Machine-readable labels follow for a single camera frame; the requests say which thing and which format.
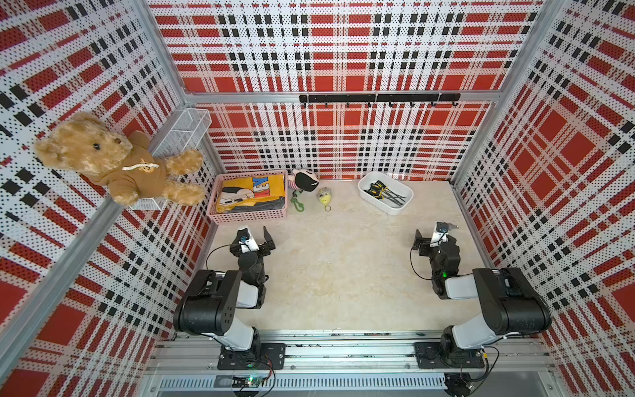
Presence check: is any green circuit board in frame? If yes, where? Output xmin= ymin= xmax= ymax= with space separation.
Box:
xmin=232 ymin=375 xmax=266 ymax=389

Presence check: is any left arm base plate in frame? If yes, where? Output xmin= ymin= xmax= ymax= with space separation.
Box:
xmin=217 ymin=343 xmax=287 ymax=371

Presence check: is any aluminium mounting rail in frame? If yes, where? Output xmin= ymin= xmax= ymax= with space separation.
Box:
xmin=140 ymin=330 xmax=566 ymax=396

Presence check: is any white plastic storage box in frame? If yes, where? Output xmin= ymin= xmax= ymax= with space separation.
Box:
xmin=357 ymin=171 xmax=414 ymax=216

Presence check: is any black wall hook rail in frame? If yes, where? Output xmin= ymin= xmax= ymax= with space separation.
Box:
xmin=299 ymin=93 xmax=461 ymax=105

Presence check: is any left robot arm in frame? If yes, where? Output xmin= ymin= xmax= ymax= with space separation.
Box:
xmin=174 ymin=227 xmax=275 ymax=360

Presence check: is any yellow round keychain toy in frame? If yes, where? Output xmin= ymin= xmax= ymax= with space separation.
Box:
xmin=317 ymin=187 xmax=332 ymax=212

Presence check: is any brown teddy bear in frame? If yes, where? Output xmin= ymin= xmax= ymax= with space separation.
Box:
xmin=34 ymin=112 xmax=206 ymax=207

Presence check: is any pink plastic basket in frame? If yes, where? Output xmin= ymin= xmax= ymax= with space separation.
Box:
xmin=207 ymin=170 xmax=288 ymax=225

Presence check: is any green carabiner clip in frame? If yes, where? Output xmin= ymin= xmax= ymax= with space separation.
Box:
xmin=290 ymin=190 xmax=305 ymax=213

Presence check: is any yellow printed folded cloth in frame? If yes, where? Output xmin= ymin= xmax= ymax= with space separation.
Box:
xmin=216 ymin=174 xmax=285 ymax=213

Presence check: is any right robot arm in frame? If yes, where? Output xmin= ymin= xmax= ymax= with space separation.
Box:
xmin=411 ymin=223 xmax=552 ymax=360

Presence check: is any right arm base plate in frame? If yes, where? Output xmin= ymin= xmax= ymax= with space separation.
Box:
xmin=413 ymin=342 xmax=486 ymax=370

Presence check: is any clear wall-mounted basket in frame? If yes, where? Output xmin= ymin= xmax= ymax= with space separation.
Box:
xmin=130 ymin=109 xmax=214 ymax=211

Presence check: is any pink black plush toy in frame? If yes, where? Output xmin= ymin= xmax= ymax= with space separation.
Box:
xmin=288 ymin=169 xmax=320 ymax=192

